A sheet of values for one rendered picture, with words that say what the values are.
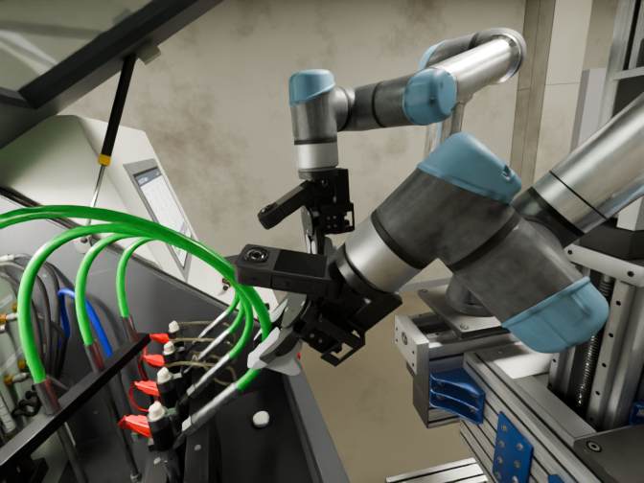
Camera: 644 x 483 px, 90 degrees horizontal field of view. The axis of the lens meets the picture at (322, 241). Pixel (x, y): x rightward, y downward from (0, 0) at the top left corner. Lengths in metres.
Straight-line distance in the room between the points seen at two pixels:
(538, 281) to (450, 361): 0.62
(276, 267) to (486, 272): 0.19
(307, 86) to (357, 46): 2.31
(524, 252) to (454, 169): 0.08
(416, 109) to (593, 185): 0.25
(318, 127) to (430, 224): 0.31
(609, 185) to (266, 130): 2.43
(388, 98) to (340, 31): 2.30
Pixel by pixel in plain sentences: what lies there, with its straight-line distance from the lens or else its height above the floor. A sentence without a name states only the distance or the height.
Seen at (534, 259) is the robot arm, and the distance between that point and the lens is 0.30.
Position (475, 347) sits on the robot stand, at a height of 0.95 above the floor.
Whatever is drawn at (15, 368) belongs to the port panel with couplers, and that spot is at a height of 1.10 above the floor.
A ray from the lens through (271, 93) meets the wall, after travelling 2.69.
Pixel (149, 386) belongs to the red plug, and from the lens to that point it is 0.68.
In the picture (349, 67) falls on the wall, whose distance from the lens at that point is 2.80.
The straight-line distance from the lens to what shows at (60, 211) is 0.43.
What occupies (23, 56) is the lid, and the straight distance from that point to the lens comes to 0.64.
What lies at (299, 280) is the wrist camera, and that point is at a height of 1.33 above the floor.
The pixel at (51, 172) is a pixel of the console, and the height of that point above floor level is 1.44.
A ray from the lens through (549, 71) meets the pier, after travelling 3.24.
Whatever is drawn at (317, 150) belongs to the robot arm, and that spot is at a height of 1.45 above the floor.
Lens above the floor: 1.47
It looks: 18 degrees down
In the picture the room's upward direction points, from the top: 5 degrees counter-clockwise
